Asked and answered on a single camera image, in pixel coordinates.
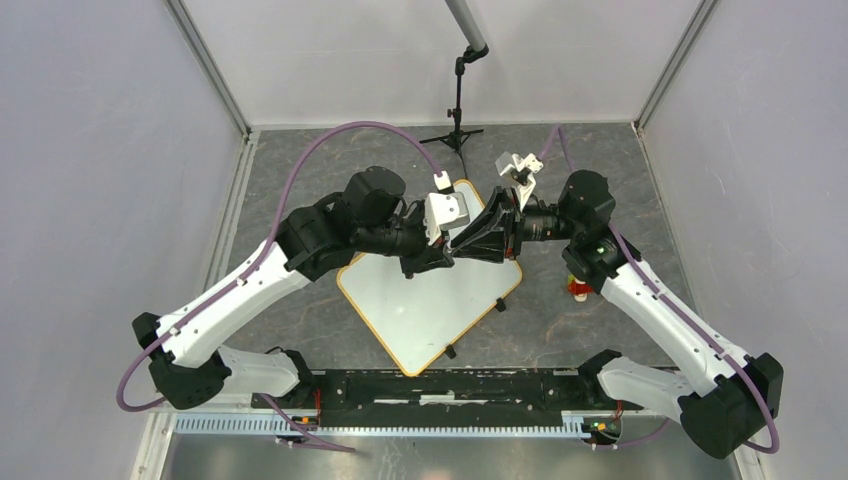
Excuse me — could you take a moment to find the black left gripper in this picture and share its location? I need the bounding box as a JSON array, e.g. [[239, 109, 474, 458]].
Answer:
[[356, 203, 456, 280]]

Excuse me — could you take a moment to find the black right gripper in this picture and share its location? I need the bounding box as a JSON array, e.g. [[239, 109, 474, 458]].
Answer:
[[450, 186, 580, 265]]

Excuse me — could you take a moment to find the yellow framed whiteboard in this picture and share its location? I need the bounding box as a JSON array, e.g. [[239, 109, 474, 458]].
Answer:
[[335, 178, 524, 378]]

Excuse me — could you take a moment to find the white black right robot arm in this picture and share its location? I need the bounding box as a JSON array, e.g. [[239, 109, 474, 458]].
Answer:
[[450, 170, 784, 459]]

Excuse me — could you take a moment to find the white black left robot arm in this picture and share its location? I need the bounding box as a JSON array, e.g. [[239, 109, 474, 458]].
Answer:
[[133, 166, 468, 410]]

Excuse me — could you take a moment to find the grey overhead pole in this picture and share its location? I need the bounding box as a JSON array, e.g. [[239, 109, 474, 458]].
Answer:
[[445, 0, 488, 53]]

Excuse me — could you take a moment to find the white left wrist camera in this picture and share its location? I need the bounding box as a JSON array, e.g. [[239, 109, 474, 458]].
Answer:
[[423, 170, 471, 246]]

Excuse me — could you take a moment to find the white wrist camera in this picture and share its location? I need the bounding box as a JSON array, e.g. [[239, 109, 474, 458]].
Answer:
[[423, 170, 471, 246], [495, 152, 544, 211]]

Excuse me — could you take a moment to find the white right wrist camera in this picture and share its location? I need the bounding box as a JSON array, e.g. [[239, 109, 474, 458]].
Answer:
[[495, 152, 544, 211]]

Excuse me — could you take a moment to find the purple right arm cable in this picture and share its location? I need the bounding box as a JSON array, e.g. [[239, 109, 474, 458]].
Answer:
[[536, 124, 782, 455]]

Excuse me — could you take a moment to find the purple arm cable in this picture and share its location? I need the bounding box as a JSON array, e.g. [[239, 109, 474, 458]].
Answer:
[[536, 124, 782, 455], [115, 121, 446, 453]]

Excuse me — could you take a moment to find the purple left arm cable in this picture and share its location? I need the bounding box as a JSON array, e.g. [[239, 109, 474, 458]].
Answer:
[[115, 121, 446, 453]]

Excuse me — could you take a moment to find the black camera tripod stand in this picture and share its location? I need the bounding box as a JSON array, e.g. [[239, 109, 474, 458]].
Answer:
[[420, 44, 489, 179]]

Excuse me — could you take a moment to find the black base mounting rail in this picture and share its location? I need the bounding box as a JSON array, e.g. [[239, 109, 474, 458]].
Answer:
[[276, 368, 632, 427]]

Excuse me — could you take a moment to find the light blue cable duct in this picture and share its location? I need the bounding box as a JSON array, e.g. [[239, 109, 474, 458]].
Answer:
[[172, 409, 624, 440]]

